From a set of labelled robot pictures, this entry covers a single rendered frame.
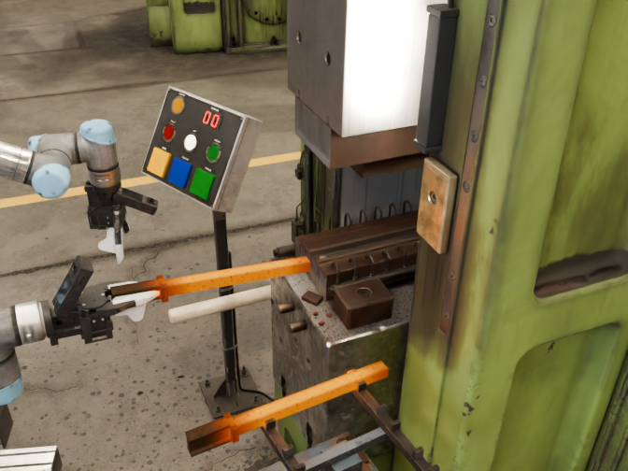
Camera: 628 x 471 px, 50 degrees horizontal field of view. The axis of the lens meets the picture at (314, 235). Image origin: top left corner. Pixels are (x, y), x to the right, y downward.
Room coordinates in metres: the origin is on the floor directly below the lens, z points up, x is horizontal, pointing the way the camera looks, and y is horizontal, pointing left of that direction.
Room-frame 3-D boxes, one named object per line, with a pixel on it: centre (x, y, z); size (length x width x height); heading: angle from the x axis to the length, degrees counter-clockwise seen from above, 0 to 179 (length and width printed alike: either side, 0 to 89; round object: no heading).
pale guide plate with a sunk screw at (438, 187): (1.15, -0.24, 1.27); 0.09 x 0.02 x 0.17; 24
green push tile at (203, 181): (1.70, 0.32, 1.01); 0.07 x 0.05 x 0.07; 49
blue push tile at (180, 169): (1.77, 0.39, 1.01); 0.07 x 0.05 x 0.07; 49
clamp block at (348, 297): (1.24, -0.12, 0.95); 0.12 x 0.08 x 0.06; 114
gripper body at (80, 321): (0.99, 0.44, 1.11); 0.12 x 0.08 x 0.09; 114
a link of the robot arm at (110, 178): (1.47, 0.52, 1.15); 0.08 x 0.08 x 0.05
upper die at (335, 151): (1.47, -0.18, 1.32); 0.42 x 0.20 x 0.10; 114
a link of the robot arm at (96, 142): (1.47, 0.52, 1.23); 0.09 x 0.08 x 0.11; 105
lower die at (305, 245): (1.47, -0.18, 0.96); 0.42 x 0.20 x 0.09; 114
